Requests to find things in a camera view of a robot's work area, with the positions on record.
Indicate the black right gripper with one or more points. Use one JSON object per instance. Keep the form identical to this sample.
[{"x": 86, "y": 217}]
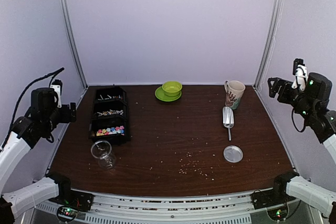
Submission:
[{"x": 277, "y": 82}]

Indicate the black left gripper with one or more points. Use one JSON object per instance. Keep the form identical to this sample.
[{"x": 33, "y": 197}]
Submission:
[{"x": 65, "y": 118}]

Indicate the black three-compartment candy tray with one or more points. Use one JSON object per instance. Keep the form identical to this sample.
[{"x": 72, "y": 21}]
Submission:
[{"x": 110, "y": 116}]

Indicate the clear plastic jar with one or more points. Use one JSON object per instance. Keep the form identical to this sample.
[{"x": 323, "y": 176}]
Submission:
[{"x": 104, "y": 155}]

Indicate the silver metal scoop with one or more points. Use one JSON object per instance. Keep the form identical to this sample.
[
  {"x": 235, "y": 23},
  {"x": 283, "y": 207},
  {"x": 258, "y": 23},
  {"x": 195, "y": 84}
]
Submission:
[{"x": 228, "y": 120}]

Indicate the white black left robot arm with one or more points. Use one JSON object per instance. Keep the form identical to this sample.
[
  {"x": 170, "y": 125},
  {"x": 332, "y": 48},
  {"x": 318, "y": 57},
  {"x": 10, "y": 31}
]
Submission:
[{"x": 42, "y": 117}]

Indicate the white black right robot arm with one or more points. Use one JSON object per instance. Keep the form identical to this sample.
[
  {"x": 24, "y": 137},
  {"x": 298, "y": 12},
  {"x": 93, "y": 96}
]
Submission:
[{"x": 311, "y": 103}]

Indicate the coral pattern ceramic mug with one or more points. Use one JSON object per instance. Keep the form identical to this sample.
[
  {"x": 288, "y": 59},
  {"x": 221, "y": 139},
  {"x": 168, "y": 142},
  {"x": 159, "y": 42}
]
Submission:
[{"x": 234, "y": 91}]

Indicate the silver jar lid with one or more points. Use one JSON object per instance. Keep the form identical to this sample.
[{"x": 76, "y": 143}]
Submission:
[{"x": 233, "y": 154}]

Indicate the green saucer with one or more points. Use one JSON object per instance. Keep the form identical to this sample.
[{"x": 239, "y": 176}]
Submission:
[{"x": 160, "y": 95}]

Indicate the green bowl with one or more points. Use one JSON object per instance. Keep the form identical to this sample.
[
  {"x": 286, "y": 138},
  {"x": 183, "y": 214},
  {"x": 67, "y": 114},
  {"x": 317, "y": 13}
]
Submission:
[{"x": 172, "y": 88}]

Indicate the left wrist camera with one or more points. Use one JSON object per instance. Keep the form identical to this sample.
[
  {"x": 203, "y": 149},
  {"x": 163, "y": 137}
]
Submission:
[{"x": 56, "y": 85}]

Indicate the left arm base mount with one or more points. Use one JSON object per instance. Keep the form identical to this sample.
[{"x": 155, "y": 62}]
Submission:
[{"x": 71, "y": 202}]

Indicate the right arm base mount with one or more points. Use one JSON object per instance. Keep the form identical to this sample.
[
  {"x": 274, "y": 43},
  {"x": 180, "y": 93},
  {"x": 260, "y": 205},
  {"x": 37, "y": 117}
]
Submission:
[{"x": 276, "y": 200}]

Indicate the right aluminium frame post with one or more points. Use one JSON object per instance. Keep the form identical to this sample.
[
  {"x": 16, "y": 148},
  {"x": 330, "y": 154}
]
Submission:
[{"x": 269, "y": 44}]

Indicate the aluminium frame post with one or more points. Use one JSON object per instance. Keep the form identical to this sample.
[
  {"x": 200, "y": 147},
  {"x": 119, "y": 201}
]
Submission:
[
  {"x": 269, "y": 44},
  {"x": 72, "y": 43}
]

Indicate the front aluminium rail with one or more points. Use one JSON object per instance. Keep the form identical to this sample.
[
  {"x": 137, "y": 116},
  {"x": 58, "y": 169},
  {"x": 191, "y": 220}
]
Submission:
[{"x": 228, "y": 208}]

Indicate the left aluminium frame post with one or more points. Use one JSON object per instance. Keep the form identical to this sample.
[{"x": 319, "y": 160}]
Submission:
[{"x": 72, "y": 43}]

